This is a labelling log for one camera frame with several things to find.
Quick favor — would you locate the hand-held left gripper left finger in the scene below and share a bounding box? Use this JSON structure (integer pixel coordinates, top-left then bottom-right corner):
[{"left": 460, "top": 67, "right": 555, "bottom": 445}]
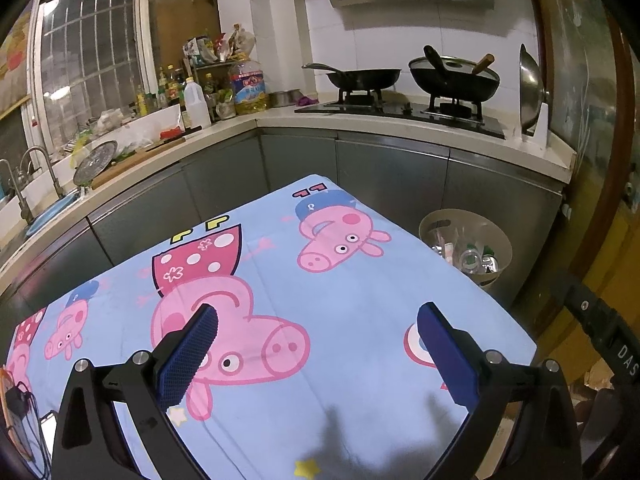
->
[{"left": 50, "top": 303, "right": 221, "bottom": 480}]

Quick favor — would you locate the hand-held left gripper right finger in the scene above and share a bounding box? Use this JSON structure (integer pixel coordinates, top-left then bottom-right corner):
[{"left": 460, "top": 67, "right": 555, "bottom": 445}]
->
[{"left": 416, "top": 301, "right": 583, "bottom": 480}]

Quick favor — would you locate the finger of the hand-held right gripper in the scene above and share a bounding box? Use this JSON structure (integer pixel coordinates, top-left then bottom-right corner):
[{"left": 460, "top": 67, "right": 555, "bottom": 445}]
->
[{"left": 562, "top": 276, "right": 617, "bottom": 342}]

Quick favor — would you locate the beige waste bin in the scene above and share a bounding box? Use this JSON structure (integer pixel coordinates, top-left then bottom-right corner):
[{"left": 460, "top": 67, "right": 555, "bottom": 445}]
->
[{"left": 418, "top": 208, "right": 513, "bottom": 291}]

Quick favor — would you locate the cartoon pig printed tablecloth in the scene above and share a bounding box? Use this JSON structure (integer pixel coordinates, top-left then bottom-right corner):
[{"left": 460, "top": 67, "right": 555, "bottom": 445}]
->
[{"left": 0, "top": 174, "right": 538, "bottom": 480}]

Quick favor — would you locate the white flat device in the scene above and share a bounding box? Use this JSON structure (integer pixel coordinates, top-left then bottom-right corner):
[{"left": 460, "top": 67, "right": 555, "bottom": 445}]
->
[{"left": 37, "top": 410, "right": 60, "bottom": 461}]

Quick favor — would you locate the blue plastic basin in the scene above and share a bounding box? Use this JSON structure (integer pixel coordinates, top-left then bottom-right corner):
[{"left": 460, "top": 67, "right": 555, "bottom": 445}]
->
[{"left": 25, "top": 195, "right": 78, "bottom": 236}]

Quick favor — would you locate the wooden framed glass door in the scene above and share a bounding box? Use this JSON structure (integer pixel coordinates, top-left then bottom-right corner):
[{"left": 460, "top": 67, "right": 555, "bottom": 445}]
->
[{"left": 530, "top": 0, "right": 640, "bottom": 311}]

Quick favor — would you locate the flat wooden chopping board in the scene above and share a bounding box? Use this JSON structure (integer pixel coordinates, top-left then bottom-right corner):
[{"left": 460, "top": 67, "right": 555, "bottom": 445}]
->
[{"left": 90, "top": 135, "right": 186, "bottom": 191}]

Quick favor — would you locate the round metal strainer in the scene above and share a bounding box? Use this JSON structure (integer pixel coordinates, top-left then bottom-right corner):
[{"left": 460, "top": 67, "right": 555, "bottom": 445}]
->
[{"left": 73, "top": 140, "right": 119, "bottom": 187}]

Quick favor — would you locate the large steel basin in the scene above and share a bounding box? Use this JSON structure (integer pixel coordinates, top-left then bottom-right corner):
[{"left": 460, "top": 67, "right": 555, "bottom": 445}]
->
[{"left": 519, "top": 43, "right": 553, "bottom": 136}]

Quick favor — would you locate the steel kitchen faucet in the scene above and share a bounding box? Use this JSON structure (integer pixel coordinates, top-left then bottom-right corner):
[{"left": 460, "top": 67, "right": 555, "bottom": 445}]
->
[
  {"left": 19, "top": 146, "right": 66, "bottom": 200},
  {"left": 0, "top": 159, "right": 33, "bottom": 223}
]

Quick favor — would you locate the black gas stove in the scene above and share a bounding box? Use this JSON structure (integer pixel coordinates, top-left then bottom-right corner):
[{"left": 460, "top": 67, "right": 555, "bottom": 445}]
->
[{"left": 294, "top": 87, "right": 506, "bottom": 140}]

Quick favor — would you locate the white plastic jug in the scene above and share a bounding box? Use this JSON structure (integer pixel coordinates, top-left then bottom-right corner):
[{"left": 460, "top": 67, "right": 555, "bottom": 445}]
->
[{"left": 184, "top": 76, "right": 212, "bottom": 131}]

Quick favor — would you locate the large cooking oil bottle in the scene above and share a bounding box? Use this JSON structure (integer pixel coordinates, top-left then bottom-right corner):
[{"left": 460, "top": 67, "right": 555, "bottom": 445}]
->
[{"left": 230, "top": 60, "right": 271, "bottom": 116}]

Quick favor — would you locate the row of sauce bottles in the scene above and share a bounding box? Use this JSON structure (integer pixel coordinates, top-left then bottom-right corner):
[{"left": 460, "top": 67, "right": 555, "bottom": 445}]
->
[{"left": 135, "top": 64, "right": 188, "bottom": 116}]

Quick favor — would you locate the black frying pan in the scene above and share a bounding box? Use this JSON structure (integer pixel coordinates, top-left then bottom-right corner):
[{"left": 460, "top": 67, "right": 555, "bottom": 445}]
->
[{"left": 301, "top": 62, "right": 402, "bottom": 90}]

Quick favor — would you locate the barred kitchen window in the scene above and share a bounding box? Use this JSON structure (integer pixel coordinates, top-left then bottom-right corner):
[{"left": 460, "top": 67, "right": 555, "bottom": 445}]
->
[{"left": 32, "top": 0, "right": 156, "bottom": 136}]

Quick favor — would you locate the pile of food packets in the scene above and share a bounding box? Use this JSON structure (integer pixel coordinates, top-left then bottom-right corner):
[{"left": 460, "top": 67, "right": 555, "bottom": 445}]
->
[{"left": 182, "top": 24, "right": 256, "bottom": 66}]

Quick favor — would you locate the black cable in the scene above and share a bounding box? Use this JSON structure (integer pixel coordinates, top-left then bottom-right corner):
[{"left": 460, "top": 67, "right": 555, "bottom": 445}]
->
[{"left": 5, "top": 382, "right": 41, "bottom": 476}]

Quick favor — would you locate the fruit wall poster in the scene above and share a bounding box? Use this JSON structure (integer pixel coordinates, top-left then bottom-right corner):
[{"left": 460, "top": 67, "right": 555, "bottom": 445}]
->
[{"left": 0, "top": 10, "right": 36, "bottom": 116}]

